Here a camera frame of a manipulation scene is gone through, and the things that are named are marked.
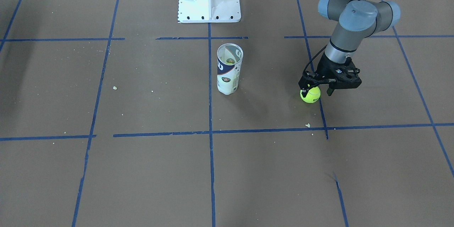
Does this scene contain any yellow-green tennis ball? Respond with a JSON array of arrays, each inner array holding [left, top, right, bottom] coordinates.
[[300, 87, 321, 104]]

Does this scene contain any tennis ball inside can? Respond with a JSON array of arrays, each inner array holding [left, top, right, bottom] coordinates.
[[226, 58, 236, 65]]

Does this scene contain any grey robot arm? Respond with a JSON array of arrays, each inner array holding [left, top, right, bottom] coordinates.
[[298, 0, 401, 104]]

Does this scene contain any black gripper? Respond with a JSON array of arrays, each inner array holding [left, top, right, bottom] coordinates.
[[298, 54, 362, 98]]

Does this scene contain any clear plastic tennis ball can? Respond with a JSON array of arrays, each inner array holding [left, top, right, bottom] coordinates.
[[217, 43, 244, 95]]

